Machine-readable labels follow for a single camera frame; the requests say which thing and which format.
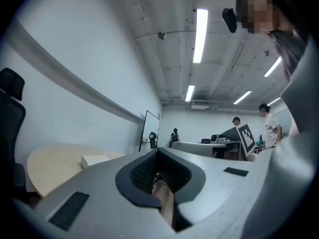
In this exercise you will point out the white box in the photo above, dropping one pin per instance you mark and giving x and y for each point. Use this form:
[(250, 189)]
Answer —
[(96, 159)]

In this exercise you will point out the person's torso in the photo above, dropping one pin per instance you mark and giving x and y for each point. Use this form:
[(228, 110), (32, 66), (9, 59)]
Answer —
[(299, 96)]

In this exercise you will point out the black office chair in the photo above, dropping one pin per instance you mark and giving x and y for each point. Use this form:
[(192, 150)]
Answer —
[(11, 123), (153, 138)]

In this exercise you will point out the black head camera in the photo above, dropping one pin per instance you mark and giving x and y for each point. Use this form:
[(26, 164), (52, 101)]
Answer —
[(229, 20)]

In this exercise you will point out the ceiling air conditioner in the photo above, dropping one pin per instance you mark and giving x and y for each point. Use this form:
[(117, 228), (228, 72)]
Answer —
[(200, 105)]

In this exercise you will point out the person's head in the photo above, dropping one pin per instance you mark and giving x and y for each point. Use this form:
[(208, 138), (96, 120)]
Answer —
[(261, 14)]

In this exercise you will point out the grey desk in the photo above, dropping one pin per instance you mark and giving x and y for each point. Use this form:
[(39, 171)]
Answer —
[(197, 147)]

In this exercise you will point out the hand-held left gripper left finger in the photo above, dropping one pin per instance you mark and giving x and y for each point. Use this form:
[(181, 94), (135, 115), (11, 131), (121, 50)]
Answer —
[(99, 203)]

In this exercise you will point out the whiteboard on black stand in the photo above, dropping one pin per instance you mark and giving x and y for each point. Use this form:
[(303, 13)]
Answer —
[(150, 123)]

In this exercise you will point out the person's right forearm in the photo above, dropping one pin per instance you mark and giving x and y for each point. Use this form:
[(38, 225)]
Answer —
[(286, 173)]

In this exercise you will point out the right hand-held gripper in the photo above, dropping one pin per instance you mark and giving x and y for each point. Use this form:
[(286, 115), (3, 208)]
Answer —
[(247, 139)]

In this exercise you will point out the long ceiling light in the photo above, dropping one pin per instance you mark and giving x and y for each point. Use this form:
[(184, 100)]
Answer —
[(190, 93), (272, 67), (242, 97), (200, 36), (273, 101)]

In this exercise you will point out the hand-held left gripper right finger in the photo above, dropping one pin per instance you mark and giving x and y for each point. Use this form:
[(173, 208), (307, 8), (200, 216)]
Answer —
[(219, 195)]

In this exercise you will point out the white device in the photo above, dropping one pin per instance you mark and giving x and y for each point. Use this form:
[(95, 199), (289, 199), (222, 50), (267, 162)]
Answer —
[(215, 137)]

